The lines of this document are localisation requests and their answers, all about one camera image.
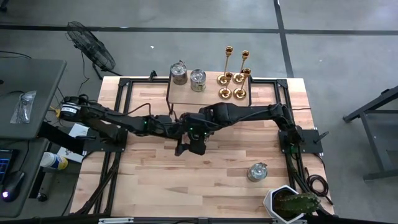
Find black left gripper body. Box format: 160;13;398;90
152;114;187;139

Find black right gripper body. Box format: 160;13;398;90
182;112;218;141

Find pale label tin can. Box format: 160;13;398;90
189;68;208;93

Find dark striped tin can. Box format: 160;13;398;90
170;60;189;86

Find printed label tin can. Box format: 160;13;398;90
246;162;269;184

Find white paper booklet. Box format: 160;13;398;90
57;123;91;164

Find potted cactus white pot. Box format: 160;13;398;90
262;184;308;224

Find black slanted bar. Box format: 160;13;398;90
37;120;98;156

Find black floor fan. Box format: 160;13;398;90
64;21;123;81

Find yellow power plug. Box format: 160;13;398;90
49;105;68;119

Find green cactus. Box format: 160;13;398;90
273;192;322;215

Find grey desk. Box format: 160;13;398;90
0;138;52;218
0;57;68;141

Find clear plastic bag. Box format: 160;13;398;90
9;89;38;125

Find backlit keyboard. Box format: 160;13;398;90
0;148;20;185

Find black computer mouse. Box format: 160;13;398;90
1;170;26;203

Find black metal stand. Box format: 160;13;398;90
343;84;398;182

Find wooden shelf black metal frame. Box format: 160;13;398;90
164;68;252;121

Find black table frame rails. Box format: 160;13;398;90
70;70;326;218

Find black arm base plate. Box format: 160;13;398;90
83;126;129;153
277;129;325;156

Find coiled black cable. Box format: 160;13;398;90
304;166;335;207

